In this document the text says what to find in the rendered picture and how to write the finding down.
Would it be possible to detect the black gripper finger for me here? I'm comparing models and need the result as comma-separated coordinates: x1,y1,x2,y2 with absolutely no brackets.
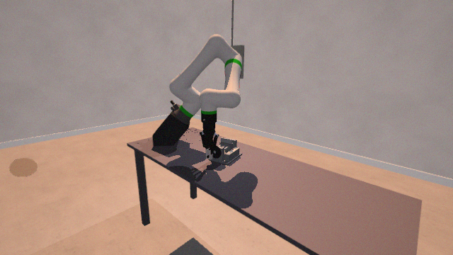
200,131,210,159
208,132,219,160

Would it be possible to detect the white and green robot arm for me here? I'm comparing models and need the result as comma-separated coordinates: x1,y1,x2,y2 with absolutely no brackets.
169,35,242,125

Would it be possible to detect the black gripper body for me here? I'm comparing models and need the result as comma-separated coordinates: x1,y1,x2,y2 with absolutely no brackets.
202,123,215,137

